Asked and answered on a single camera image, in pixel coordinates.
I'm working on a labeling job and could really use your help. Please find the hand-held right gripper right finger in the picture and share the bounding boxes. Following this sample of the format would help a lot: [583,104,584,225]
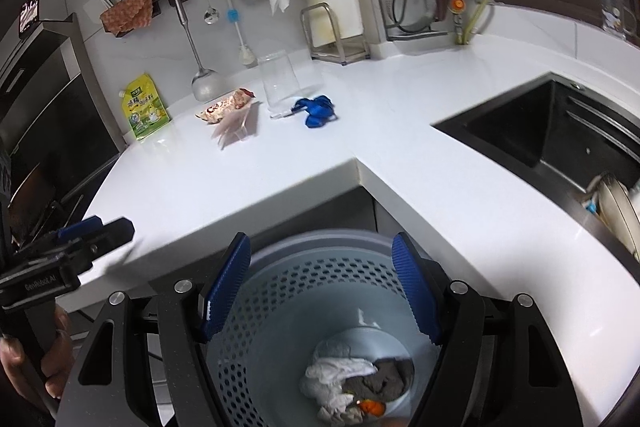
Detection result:
[391,232,583,427]

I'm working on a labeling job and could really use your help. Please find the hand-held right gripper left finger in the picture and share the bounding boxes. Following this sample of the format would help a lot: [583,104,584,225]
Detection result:
[54,232,252,427]

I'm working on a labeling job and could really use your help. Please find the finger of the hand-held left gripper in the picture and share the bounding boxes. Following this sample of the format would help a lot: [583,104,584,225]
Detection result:
[50,217,136,269]
[15,215,104,253]

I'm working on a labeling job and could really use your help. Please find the grey perforated waste bin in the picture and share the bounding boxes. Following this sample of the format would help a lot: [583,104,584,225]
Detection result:
[200,229,501,427]

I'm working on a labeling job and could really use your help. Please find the dark grey cloth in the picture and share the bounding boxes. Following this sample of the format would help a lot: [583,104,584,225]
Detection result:
[342,357,415,404]

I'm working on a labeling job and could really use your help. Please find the white tissue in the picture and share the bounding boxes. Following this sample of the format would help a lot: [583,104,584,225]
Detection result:
[299,354,376,410]

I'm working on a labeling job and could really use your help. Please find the person's left hand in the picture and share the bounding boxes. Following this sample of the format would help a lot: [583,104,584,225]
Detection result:
[0,306,74,408]

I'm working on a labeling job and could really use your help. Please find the yellow green seasoning pouch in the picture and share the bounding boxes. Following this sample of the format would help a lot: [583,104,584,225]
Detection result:
[118,73,171,142]

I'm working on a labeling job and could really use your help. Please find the pink clear plastic wrapper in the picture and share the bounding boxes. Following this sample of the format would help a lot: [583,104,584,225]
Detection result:
[212,102,262,151]

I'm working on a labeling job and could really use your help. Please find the red beige snack wrapper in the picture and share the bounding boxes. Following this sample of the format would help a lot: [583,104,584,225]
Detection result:
[195,88,257,124]

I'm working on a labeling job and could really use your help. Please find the metal spatula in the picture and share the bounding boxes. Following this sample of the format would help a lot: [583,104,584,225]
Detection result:
[170,0,227,102]

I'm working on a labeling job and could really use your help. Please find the black kitchen sink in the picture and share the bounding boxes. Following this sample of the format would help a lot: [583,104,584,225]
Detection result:
[432,74,640,283]

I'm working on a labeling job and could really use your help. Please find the white dishes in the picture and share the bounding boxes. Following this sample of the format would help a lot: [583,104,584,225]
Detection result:
[580,172,640,253]

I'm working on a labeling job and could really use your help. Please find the orange checked dishcloth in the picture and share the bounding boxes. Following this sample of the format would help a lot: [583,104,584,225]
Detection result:
[100,0,158,35]

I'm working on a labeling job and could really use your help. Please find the clear glass jar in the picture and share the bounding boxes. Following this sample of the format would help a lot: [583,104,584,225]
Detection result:
[256,50,300,112]

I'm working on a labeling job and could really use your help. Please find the bottle brush with blue collar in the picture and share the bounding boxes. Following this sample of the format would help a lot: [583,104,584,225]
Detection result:
[222,0,257,66]

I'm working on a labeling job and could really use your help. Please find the metal cutting board holder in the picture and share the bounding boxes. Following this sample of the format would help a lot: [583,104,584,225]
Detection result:
[300,3,372,65]

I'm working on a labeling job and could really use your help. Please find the glass pot lid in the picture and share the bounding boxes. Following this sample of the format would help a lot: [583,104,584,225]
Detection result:
[391,0,449,35]

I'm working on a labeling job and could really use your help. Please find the clear glass mug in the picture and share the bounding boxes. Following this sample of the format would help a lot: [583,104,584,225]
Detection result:
[597,0,636,38]

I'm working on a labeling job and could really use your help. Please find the gas valve with yellow hose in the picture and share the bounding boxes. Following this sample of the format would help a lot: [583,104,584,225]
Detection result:
[447,0,493,46]

